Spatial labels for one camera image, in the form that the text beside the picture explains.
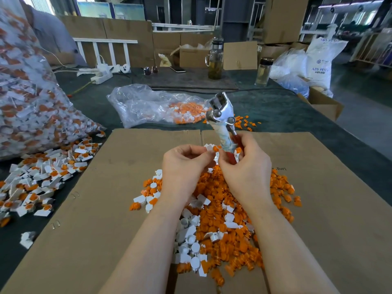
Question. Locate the black phone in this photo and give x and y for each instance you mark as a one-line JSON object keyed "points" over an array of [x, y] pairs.
{"points": [[178, 69]]}

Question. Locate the white power strip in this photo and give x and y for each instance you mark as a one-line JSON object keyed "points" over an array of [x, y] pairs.
{"points": [[101, 76]]}

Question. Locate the person's left hand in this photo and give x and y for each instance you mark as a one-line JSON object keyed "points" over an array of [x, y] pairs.
{"points": [[182, 177]]}

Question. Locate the white metal rack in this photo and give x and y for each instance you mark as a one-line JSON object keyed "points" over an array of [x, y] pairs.
{"points": [[375, 49]]}

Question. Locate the white woven sack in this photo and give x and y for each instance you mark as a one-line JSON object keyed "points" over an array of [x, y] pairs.
{"points": [[324, 61]]}

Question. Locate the pile of assembled white-orange parts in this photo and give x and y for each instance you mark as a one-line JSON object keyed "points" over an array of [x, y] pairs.
{"points": [[40, 177]]}

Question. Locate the person's right hand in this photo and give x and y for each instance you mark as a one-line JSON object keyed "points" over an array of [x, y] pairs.
{"points": [[250, 174]]}

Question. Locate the scatter of orange offcuts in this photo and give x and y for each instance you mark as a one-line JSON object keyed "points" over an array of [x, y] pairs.
{"points": [[248, 124]]}

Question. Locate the clear blue plastic bag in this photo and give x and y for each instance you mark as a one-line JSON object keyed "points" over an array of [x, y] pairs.
{"points": [[290, 73]]}

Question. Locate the white railing frame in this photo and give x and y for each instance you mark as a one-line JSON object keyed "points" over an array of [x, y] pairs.
{"points": [[105, 41]]}

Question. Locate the glass bottle with black lid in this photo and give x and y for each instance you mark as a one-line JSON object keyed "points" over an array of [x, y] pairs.
{"points": [[264, 73]]}

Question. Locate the tall brown cardboard box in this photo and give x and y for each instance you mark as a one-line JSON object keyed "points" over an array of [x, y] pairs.
{"points": [[286, 20]]}

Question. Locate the brown cardboard sheet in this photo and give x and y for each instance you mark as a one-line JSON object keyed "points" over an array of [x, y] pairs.
{"points": [[86, 205], [343, 199]]}

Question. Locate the pile of orange and white parts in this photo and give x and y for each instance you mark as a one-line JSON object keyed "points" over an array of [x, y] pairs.
{"points": [[214, 235]]}

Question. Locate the person's right forearm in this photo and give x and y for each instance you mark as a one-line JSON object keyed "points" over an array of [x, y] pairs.
{"points": [[288, 254]]}

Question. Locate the person's left forearm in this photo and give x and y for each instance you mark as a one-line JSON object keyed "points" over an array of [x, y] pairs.
{"points": [[147, 254]]}

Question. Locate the small clear plastic bag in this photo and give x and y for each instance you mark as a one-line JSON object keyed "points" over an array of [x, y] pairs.
{"points": [[141, 104]]}

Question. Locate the glass tea jar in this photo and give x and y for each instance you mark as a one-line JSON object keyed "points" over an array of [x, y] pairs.
{"points": [[215, 63]]}

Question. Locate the open cardboard box with paper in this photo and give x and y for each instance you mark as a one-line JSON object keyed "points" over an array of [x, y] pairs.
{"points": [[193, 58]]}

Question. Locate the row of upright cardboard sheets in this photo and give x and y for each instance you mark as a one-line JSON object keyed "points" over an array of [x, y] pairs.
{"points": [[144, 36]]}

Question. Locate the dark steel pillar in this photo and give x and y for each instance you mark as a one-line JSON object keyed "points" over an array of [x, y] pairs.
{"points": [[237, 18]]}

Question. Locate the flat brown cardboard panel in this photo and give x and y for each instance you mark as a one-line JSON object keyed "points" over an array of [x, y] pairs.
{"points": [[240, 55]]}

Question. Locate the open brown cardboard box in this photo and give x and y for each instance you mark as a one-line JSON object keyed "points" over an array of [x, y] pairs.
{"points": [[323, 107]]}

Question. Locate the large clear bag of seals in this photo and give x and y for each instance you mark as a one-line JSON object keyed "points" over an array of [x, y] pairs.
{"points": [[34, 104]]}

